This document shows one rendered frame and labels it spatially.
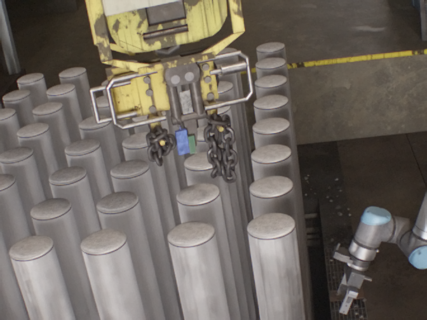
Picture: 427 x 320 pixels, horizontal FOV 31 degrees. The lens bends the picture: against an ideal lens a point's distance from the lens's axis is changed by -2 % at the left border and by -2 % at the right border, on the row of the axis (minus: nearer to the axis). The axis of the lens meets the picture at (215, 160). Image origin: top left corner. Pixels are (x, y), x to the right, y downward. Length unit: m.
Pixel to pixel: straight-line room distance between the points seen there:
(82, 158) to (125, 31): 1.33
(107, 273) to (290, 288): 0.64
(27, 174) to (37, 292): 0.94
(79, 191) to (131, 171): 0.24
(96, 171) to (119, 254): 0.91
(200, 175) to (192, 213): 0.29
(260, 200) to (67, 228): 0.76
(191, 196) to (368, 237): 0.73
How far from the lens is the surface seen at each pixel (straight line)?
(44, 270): 2.82
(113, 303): 2.82
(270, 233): 2.62
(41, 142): 3.91
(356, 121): 6.44
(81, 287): 3.20
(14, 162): 3.64
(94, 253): 2.71
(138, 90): 2.40
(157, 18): 2.33
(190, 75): 2.38
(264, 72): 4.22
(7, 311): 3.36
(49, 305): 2.90
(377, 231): 2.56
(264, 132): 3.39
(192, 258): 2.66
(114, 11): 2.21
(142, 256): 3.07
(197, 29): 2.34
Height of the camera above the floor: 2.69
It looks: 25 degrees down
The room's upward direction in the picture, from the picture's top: 9 degrees counter-clockwise
